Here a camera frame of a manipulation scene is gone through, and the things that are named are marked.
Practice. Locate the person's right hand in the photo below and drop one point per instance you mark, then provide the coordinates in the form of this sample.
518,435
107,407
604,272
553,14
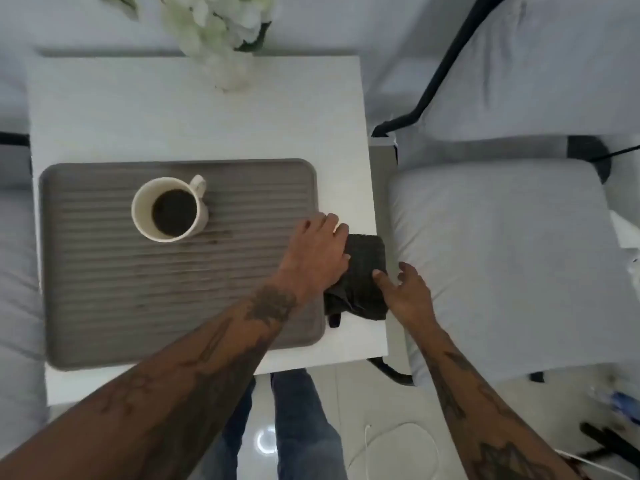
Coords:
412,302

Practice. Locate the person's left hand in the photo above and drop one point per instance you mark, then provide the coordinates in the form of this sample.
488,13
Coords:
312,259

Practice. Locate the dark grey cloth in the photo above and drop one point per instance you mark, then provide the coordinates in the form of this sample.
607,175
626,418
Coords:
362,274

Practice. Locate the cream coffee mug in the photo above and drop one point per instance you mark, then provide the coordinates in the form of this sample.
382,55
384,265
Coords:
142,209

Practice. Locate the grey ribbed tray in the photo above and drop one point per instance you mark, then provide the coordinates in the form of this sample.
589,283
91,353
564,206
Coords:
125,294

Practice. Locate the person's right forearm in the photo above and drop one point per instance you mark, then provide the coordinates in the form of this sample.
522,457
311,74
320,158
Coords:
480,419

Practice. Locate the person's left forearm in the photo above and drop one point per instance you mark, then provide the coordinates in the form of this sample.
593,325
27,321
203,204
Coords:
175,394

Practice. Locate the person's right leg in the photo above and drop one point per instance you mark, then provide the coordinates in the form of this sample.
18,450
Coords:
305,434

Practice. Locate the person's leg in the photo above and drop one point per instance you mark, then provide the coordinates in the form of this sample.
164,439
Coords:
305,434
240,424

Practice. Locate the person's left leg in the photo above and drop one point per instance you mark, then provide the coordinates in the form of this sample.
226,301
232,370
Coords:
240,424

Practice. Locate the white square side table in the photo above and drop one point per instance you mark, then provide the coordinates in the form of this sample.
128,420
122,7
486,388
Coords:
150,119

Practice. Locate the clear bottle blue label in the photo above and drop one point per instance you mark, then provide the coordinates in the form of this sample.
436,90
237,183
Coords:
620,399

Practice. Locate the black metal stand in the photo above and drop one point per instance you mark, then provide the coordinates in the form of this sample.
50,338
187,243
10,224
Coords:
610,442

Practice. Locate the white flower bouquet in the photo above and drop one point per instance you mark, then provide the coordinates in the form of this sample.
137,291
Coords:
215,19

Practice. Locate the grey back cushion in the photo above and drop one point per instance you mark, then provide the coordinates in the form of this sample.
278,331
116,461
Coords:
540,69

